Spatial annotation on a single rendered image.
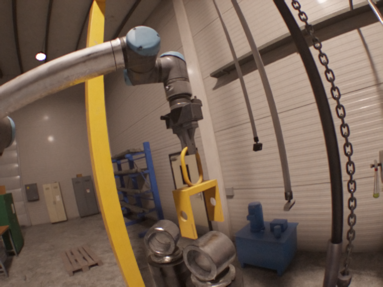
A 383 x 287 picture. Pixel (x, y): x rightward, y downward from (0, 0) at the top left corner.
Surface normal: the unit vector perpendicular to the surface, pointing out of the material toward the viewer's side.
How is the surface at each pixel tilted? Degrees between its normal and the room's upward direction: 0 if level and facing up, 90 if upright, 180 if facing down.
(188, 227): 90
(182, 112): 90
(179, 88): 90
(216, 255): 59
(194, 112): 90
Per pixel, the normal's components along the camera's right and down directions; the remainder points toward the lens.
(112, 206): 0.64, -0.18
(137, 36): 0.37, -0.16
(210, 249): 0.33, -0.85
